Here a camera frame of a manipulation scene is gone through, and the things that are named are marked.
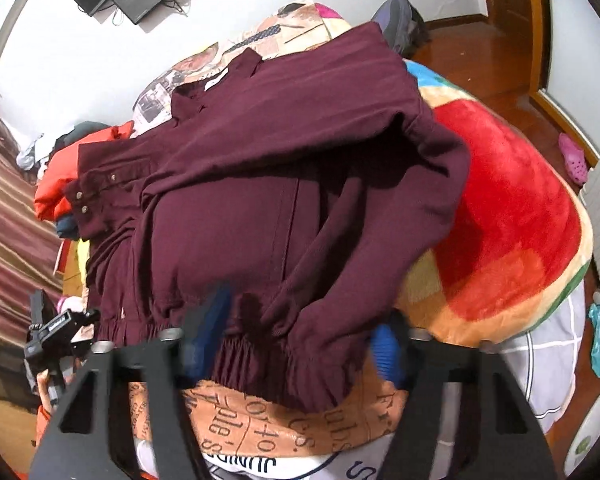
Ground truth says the maroon button shirt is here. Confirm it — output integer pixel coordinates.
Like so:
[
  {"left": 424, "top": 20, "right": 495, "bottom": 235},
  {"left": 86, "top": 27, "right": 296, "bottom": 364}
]
[{"left": 64, "top": 23, "right": 470, "bottom": 413}]

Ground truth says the orange sleeve forearm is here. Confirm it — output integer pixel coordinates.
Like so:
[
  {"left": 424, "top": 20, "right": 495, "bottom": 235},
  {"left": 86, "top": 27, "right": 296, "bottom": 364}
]
[{"left": 34, "top": 405, "right": 53, "bottom": 448}]

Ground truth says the person left hand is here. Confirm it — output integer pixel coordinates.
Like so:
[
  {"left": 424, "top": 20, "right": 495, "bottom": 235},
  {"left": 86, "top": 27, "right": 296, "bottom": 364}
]
[{"left": 36, "top": 367, "right": 76, "bottom": 414}]

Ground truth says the pink plush toy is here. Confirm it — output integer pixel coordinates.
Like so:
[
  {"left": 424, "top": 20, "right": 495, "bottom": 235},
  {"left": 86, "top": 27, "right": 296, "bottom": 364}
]
[{"left": 56, "top": 296, "right": 86, "bottom": 314}]

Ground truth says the red white box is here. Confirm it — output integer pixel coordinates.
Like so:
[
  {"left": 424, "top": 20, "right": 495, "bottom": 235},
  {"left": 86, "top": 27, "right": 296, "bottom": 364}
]
[{"left": 54, "top": 238, "right": 72, "bottom": 276}]

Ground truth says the striped maroon curtain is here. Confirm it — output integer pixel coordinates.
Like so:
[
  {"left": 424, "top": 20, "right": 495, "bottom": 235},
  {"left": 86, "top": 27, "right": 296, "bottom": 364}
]
[{"left": 0, "top": 118, "right": 62, "bottom": 346}]

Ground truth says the yellow garment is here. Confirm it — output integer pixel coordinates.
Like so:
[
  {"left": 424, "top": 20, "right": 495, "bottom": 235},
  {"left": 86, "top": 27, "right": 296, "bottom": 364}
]
[{"left": 76, "top": 240, "right": 90, "bottom": 286}]

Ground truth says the navy folded garment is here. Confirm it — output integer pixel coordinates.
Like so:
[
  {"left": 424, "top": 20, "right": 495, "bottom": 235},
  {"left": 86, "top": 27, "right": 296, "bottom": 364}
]
[{"left": 55, "top": 214, "right": 81, "bottom": 242}]

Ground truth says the red folded garment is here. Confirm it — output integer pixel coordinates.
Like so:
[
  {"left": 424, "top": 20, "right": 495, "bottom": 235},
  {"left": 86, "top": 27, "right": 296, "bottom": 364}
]
[{"left": 33, "top": 120, "right": 134, "bottom": 221}]

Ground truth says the newspaper print bed blanket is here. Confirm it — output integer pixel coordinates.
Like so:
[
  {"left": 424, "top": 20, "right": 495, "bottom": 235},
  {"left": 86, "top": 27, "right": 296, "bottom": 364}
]
[{"left": 126, "top": 1, "right": 595, "bottom": 480}]

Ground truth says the pink croc shoe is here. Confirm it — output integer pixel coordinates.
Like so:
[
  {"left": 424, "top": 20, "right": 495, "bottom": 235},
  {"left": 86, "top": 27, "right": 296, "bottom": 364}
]
[{"left": 558, "top": 132, "right": 588, "bottom": 186}]

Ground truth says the purple grey bag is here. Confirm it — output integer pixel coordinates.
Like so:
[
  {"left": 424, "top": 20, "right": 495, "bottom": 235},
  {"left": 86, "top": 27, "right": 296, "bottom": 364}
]
[{"left": 372, "top": 0, "right": 430, "bottom": 58}]

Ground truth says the wooden door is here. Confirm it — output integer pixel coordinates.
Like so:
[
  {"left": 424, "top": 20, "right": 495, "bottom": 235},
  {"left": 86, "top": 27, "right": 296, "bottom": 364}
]
[{"left": 486, "top": 0, "right": 550, "bottom": 94}]

